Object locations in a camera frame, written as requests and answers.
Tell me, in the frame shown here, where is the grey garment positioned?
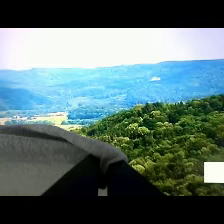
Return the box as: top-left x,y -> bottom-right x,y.
0,123 -> 130,197

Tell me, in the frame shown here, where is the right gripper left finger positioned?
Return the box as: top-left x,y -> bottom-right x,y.
42,154 -> 101,197

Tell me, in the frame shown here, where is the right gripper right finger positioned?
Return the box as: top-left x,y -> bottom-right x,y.
106,160 -> 164,197

